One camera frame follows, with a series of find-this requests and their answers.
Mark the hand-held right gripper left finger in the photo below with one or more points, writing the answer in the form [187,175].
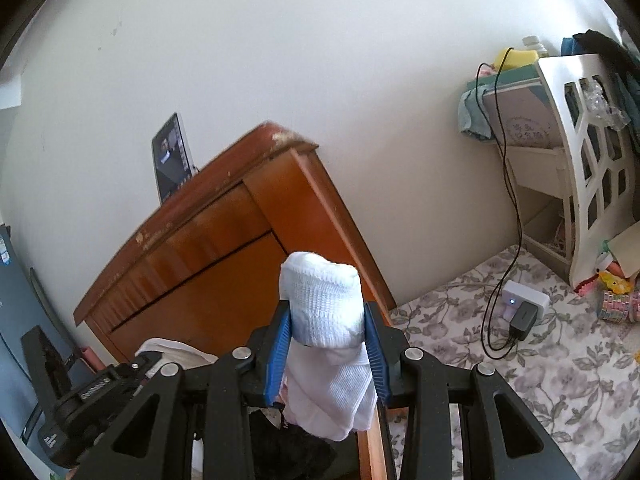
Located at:
[277,360]

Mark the floral bedsheet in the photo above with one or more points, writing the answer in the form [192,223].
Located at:
[525,410]

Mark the black underwear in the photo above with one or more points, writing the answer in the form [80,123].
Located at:
[290,450]

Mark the yellow box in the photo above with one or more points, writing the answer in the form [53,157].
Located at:
[520,60]

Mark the white lace underwear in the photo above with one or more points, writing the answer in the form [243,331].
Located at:
[170,352]

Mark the closed wooden drawer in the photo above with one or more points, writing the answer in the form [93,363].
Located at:
[215,300]

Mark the white knit underwear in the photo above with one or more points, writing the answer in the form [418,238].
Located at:
[320,300]

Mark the colourful toys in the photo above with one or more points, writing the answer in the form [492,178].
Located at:
[615,300]

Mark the white power strip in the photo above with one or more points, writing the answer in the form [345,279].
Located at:
[525,292]

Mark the wooden nightstand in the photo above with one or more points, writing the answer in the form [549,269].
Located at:
[320,200]

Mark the dark teal jacket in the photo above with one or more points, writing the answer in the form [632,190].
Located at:
[610,50]

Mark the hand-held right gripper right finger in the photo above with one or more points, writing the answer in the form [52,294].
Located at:
[377,365]

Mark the white lattice rack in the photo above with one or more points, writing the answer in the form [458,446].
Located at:
[585,170]

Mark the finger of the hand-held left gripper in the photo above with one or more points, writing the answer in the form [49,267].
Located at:
[142,367]

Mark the clear plastic wrap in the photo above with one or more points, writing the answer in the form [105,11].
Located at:
[602,105]

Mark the black phone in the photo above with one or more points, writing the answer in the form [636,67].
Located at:
[170,160]

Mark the clear plastic bottle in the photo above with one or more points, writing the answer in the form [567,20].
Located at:
[534,44]

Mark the green hanging cloth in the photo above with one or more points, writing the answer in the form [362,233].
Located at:
[475,115]

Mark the white printed board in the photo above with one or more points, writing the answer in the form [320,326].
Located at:
[525,115]

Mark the white paper sheet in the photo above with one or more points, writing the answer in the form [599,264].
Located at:
[625,242]

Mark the black charger plug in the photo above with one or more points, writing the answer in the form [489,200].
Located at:
[522,322]

